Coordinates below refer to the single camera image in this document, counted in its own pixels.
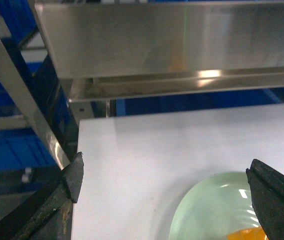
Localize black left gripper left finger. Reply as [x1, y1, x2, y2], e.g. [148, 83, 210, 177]
[0, 152, 84, 240]

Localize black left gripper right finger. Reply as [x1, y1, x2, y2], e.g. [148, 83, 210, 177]
[245, 159, 284, 240]

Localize yellow two-stud block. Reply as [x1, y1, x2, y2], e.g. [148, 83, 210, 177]
[227, 226, 269, 240]

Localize green round plate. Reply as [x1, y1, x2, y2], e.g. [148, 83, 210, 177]
[168, 171, 260, 240]

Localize steel rack upright post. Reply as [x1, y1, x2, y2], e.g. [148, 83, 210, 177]
[0, 40, 71, 169]

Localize stainless steel shelf rail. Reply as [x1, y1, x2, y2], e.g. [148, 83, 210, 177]
[33, 0, 284, 103]

